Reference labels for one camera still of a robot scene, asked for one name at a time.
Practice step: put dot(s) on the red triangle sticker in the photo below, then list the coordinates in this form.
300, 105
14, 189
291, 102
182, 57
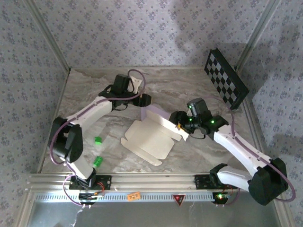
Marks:
179, 199

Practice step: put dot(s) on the black and white checkerboard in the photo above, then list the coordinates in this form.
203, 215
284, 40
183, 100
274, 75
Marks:
225, 78

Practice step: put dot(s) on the small green cube block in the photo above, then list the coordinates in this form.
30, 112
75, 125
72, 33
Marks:
98, 140

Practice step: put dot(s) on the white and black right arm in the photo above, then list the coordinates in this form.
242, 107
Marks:
236, 146

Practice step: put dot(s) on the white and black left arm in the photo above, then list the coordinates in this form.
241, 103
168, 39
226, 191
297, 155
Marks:
90, 113

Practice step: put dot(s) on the green ribbed connector block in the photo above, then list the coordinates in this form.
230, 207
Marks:
98, 161

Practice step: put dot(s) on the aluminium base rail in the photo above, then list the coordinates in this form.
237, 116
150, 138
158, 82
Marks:
154, 182

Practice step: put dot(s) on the grey metal panel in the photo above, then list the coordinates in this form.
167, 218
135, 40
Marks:
154, 215

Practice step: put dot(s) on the aluminium frame post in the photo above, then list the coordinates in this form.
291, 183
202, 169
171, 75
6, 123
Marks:
256, 35
49, 35

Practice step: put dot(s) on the aluminium table side rail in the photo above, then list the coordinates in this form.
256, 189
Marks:
251, 118
59, 101

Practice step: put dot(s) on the lavender and white paper box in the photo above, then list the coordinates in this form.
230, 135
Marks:
151, 139

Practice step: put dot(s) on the orange label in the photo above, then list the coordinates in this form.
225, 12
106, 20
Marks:
133, 196

